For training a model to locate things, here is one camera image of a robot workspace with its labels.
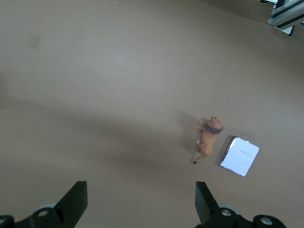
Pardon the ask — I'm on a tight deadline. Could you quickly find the aluminium profile post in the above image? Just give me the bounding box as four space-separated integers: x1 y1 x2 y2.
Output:
267 0 304 37

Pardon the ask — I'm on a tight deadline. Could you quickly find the white notepad card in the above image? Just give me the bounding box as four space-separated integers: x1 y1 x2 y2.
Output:
218 135 260 178

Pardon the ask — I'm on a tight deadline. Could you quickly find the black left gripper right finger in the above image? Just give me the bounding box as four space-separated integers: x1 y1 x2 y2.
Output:
195 181 287 228

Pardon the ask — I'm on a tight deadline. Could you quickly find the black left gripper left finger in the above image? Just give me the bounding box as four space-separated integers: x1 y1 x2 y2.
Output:
0 180 88 228

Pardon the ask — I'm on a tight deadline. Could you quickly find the brown table cover sheet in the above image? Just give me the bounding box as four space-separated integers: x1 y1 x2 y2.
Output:
0 0 304 228

